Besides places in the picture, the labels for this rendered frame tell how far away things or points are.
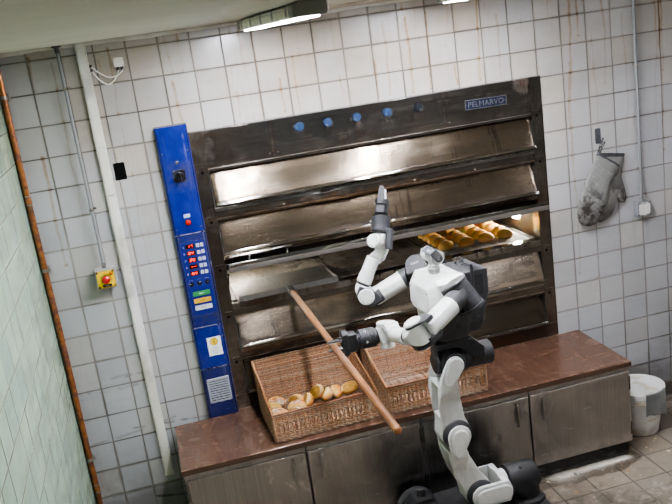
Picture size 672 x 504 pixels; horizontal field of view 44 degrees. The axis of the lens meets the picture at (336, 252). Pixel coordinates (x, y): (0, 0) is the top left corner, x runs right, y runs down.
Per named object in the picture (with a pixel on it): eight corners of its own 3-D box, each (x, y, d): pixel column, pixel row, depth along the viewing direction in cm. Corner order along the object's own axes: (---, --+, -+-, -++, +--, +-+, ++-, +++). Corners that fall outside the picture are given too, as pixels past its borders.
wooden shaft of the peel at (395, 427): (403, 434, 277) (402, 426, 276) (395, 437, 276) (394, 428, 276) (296, 294, 438) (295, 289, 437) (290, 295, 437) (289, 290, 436)
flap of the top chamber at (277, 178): (216, 208, 425) (208, 170, 427) (533, 149, 462) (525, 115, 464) (216, 206, 421) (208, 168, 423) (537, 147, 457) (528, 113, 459)
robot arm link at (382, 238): (377, 226, 397) (376, 250, 395) (365, 223, 388) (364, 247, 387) (398, 226, 390) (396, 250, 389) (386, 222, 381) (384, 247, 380)
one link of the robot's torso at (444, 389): (460, 432, 401) (455, 342, 390) (475, 448, 385) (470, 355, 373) (430, 438, 398) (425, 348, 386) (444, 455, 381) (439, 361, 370)
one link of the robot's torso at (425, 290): (464, 316, 399) (457, 245, 390) (501, 337, 368) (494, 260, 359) (408, 331, 391) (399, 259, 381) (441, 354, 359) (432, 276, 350)
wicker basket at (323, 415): (257, 406, 453) (248, 360, 446) (354, 382, 466) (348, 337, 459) (274, 445, 407) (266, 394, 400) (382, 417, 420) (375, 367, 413)
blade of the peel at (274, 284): (338, 281, 452) (338, 276, 451) (239, 301, 440) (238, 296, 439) (322, 265, 486) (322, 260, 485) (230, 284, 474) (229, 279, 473)
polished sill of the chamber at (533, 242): (232, 307, 446) (230, 300, 445) (536, 243, 483) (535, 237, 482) (233, 310, 440) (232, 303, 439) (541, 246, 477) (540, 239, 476)
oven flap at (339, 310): (241, 348, 445) (233, 312, 447) (543, 282, 482) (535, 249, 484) (241, 349, 441) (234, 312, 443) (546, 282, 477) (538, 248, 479)
